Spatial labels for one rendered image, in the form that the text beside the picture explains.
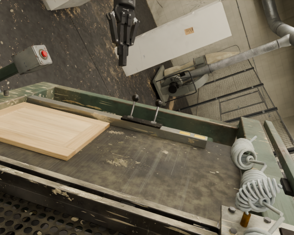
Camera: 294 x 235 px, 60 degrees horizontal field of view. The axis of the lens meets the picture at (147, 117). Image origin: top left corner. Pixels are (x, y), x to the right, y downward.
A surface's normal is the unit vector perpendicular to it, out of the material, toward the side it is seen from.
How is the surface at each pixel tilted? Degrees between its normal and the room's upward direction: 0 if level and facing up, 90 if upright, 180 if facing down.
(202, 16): 90
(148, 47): 90
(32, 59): 90
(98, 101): 90
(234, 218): 59
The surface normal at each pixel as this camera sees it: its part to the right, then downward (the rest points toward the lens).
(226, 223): 0.15, -0.93
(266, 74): -0.20, 0.45
